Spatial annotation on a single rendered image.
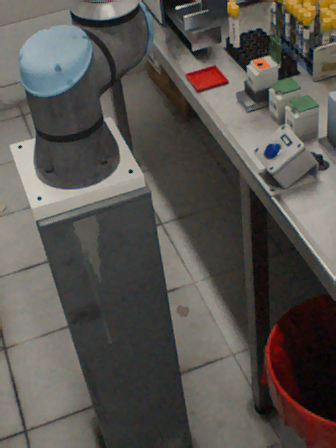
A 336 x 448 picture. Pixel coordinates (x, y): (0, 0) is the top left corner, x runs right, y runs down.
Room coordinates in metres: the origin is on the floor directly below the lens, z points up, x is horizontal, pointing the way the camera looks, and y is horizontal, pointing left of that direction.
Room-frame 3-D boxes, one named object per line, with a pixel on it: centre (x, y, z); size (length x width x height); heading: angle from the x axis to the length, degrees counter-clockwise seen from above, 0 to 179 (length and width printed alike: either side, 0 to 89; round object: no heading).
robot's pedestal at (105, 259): (1.05, 0.14, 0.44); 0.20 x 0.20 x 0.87; 14
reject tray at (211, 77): (1.30, -0.12, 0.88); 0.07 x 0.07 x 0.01; 14
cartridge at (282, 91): (1.13, -0.24, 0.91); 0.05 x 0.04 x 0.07; 104
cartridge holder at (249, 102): (1.20, -0.21, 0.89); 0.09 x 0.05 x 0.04; 104
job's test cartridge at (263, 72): (1.20, -0.21, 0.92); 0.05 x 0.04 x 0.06; 104
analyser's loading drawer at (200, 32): (1.49, -0.11, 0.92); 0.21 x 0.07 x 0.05; 14
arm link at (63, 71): (1.06, 0.14, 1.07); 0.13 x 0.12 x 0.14; 143
